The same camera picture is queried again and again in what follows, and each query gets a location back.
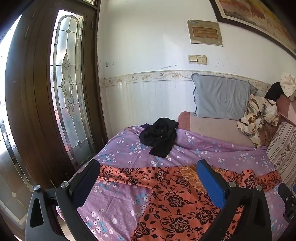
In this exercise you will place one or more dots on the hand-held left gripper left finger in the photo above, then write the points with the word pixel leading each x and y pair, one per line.
pixel 86 183

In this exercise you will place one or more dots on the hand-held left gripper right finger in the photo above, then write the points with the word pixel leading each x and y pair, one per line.
pixel 211 183

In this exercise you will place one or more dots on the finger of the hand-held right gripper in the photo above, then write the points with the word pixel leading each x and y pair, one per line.
pixel 286 201

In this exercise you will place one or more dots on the orange black floral garment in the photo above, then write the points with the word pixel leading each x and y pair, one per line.
pixel 175 199

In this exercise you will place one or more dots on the purple floral bedsheet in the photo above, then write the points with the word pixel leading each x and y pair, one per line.
pixel 115 208

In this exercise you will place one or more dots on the striped floral pillow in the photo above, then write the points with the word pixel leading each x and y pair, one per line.
pixel 283 148

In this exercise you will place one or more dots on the pink beige mattress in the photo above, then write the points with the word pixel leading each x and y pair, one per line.
pixel 208 127

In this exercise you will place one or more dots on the cream brown floral cloth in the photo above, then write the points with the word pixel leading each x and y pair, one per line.
pixel 256 115

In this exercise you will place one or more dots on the blue-grey pillow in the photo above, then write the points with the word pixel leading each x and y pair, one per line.
pixel 219 97

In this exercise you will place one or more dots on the pink brown cushion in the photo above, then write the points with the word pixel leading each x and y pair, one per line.
pixel 286 109

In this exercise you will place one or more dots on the wooden stained glass door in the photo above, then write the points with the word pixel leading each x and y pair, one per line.
pixel 34 92

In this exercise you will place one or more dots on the black cloth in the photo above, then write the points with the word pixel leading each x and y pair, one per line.
pixel 274 91

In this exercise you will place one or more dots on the white patterned cloth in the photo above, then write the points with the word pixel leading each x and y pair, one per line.
pixel 289 84

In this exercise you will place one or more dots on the framed painting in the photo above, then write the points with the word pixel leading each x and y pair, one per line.
pixel 254 14

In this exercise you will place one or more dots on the cream light switch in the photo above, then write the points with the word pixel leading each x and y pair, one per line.
pixel 202 59
pixel 193 59

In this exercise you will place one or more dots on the wall electrical panel box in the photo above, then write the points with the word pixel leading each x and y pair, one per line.
pixel 204 32

